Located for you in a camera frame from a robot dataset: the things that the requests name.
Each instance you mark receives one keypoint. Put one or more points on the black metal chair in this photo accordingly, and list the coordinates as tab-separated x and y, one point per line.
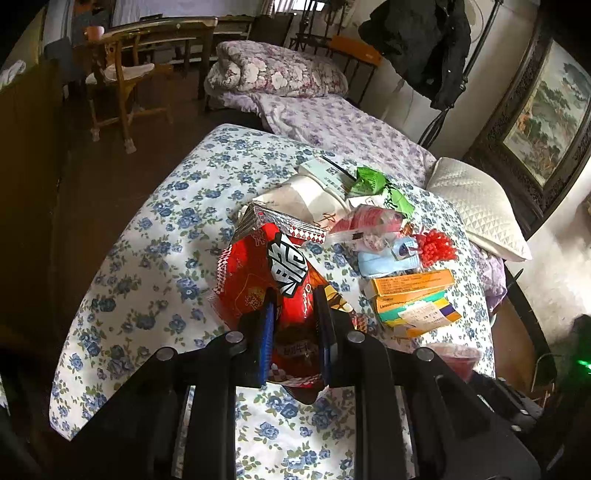
314	27

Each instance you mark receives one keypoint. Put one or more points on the blue floral bedsheet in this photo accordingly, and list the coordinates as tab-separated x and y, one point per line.
166	258

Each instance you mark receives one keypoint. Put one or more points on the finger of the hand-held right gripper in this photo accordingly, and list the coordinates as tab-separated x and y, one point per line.
519	401

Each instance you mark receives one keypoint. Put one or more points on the white cloth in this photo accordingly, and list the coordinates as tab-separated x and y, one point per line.
11	74

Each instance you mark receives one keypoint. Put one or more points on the purple floral bedsheet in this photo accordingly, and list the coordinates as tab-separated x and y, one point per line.
337	124

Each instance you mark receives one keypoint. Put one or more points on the white chair cushion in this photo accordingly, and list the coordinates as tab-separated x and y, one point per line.
124	71

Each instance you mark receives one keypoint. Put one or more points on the wooden desk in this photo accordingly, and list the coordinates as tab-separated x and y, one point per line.
184	30

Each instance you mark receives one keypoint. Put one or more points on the brown wooden cabinet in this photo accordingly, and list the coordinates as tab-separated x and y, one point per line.
27	184

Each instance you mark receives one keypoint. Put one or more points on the blue face mask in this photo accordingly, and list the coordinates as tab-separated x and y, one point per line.
378	263

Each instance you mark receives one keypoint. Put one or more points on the white quilted pillow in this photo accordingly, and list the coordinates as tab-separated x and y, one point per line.
475	203

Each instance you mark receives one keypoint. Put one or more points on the pink cup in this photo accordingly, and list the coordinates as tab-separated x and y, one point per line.
95	33

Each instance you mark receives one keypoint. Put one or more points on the red bead bunch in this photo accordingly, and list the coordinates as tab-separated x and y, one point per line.
434	249

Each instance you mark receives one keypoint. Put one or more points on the framed landscape painting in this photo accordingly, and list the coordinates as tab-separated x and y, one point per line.
545	124

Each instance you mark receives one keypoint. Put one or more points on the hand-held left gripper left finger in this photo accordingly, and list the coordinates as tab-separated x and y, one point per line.
265	332

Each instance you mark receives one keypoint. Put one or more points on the red white plastic packet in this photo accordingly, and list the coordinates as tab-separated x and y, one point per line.
364	221

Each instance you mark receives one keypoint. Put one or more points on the wooden chair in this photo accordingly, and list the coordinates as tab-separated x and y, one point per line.
121	92

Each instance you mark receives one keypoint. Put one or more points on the green drink carton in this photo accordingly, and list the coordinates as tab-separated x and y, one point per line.
369	182

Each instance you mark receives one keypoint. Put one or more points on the orange medicine box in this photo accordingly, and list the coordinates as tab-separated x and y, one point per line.
411	282

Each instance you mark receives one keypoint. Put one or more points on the folded floral quilt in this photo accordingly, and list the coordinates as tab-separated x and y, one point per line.
277	69

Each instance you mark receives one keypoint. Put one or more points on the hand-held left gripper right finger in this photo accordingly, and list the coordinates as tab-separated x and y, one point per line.
323	332

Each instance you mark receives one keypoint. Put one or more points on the black coat stand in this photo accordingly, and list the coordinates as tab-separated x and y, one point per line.
480	46

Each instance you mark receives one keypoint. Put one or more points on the red snack bag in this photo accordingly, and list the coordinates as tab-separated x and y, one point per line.
286	272

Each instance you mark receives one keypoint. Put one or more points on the orange seat stool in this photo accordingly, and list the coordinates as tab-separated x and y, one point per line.
355	50

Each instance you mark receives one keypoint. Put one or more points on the white brown paper bag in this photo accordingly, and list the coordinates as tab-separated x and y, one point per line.
295	198

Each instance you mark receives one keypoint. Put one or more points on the black jacket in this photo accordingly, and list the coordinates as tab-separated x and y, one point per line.
415	37

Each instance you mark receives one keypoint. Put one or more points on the yellow purple medicine box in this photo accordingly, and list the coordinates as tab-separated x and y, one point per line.
438	323

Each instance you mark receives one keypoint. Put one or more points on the red plastic cup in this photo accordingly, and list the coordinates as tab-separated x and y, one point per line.
455	360

